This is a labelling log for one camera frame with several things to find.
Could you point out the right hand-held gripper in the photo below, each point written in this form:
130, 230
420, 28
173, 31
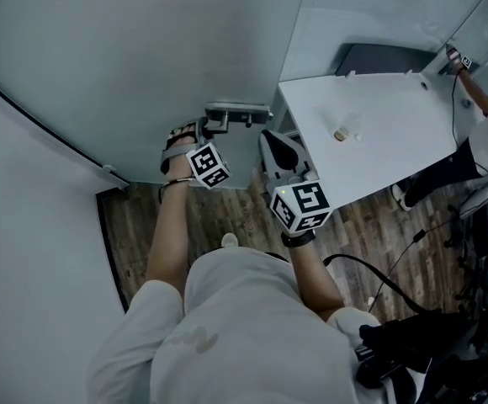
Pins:
303, 204

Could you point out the person's left white shoe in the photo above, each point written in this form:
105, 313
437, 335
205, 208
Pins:
229, 240

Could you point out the person's left hand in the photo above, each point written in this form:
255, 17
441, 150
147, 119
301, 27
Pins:
176, 168

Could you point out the person's right forearm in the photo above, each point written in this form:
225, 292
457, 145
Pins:
311, 280

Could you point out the person's white shirt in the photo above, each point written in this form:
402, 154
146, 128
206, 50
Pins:
235, 309

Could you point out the office chair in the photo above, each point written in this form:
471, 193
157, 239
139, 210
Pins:
473, 202

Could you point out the small beige roll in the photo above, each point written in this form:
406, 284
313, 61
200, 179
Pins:
341, 134

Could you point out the black equipment box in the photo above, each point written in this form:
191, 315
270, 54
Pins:
416, 335

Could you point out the person's left forearm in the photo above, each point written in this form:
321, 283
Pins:
168, 242

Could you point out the long white desk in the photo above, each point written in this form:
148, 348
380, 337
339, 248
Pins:
374, 112

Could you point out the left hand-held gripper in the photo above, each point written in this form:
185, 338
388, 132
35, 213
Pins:
208, 166

